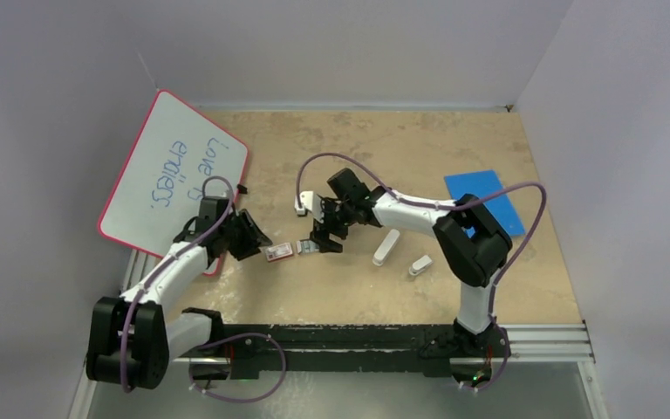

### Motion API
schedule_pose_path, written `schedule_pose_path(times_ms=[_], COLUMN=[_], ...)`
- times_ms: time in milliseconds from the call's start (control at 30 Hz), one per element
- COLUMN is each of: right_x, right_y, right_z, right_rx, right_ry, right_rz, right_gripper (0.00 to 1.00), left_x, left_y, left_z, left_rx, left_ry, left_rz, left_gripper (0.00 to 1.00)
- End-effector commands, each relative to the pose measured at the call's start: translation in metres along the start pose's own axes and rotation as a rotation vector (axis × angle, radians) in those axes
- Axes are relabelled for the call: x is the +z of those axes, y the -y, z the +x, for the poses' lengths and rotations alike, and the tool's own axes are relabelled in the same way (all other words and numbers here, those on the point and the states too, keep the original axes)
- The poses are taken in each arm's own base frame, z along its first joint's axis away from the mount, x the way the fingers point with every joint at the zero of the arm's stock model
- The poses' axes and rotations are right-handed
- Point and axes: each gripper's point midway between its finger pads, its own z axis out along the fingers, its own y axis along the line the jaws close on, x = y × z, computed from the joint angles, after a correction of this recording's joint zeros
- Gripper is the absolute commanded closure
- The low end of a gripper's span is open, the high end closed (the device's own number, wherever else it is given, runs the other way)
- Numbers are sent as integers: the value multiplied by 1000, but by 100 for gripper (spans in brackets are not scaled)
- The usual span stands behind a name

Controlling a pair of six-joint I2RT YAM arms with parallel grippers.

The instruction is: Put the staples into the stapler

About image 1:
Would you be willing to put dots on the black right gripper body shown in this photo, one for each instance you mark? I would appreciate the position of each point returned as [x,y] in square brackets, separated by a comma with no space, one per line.
[335,213]

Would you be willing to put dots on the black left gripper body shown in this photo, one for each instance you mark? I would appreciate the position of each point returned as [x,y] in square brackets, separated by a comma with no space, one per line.
[232,232]

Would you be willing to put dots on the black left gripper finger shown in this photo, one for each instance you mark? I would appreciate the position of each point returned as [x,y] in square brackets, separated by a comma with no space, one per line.
[241,250]
[250,232]

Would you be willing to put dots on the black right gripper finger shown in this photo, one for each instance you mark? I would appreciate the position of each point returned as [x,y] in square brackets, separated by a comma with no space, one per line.
[322,230]
[339,231]

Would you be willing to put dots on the red white staple box sleeve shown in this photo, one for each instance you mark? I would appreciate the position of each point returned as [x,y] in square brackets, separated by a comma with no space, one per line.
[278,252]

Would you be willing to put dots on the white stapler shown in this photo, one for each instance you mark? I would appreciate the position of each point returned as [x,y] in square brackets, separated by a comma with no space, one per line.
[385,247]

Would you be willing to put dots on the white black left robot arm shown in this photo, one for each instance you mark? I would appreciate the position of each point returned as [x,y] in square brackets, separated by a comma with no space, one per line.
[130,342]

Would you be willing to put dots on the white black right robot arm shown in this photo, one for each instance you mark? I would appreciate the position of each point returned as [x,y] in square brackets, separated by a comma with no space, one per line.
[474,244]

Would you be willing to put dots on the black whiteboard clip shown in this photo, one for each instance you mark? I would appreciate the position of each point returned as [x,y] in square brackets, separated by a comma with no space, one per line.
[242,188]

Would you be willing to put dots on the pink framed whiteboard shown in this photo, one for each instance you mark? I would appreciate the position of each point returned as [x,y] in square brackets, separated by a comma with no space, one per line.
[178,156]

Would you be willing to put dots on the small white staple remover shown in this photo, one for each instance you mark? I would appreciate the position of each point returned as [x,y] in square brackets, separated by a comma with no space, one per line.
[420,265]

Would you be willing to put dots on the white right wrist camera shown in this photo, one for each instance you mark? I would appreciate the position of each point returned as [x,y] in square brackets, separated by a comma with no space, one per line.
[309,203]

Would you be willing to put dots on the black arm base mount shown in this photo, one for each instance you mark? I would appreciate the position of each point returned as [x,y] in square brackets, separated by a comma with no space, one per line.
[427,349]

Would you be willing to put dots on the aluminium rail frame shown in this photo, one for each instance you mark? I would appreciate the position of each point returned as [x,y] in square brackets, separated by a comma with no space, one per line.
[550,373]

